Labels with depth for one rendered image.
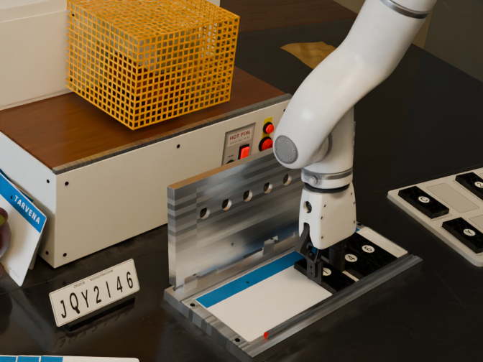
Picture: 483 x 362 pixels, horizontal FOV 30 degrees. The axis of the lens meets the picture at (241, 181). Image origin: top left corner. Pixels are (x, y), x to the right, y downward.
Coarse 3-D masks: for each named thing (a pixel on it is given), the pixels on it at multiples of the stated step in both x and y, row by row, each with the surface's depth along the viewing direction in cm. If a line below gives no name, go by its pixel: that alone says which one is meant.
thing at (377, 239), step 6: (366, 228) 169; (360, 234) 167; (366, 234) 167; (372, 234) 168; (378, 234) 168; (372, 240) 166; (378, 240) 166; (384, 240) 166; (384, 246) 164; (390, 246) 165; (396, 246) 165; (390, 252) 163; (396, 252) 163; (402, 252) 163
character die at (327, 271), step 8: (296, 264) 156; (304, 264) 157; (328, 264) 157; (304, 272) 155; (328, 272) 155; (336, 272) 155; (328, 280) 153; (336, 280) 153; (344, 280) 154; (352, 280) 154; (328, 288) 152; (336, 288) 152
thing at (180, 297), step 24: (288, 240) 165; (240, 264) 156; (408, 264) 162; (168, 288) 148; (192, 288) 149; (360, 288) 154; (384, 288) 158; (192, 312) 144; (336, 312) 149; (216, 336) 141; (240, 336) 140; (288, 336) 141; (240, 360) 138; (264, 360) 139
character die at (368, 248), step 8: (352, 240) 166; (360, 240) 165; (368, 240) 165; (352, 248) 163; (360, 248) 163; (368, 248) 163; (376, 248) 164; (368, 256) 161; (376, 256) 161; (384, 256) 162; (392, 256) 162; (384, 264) 159
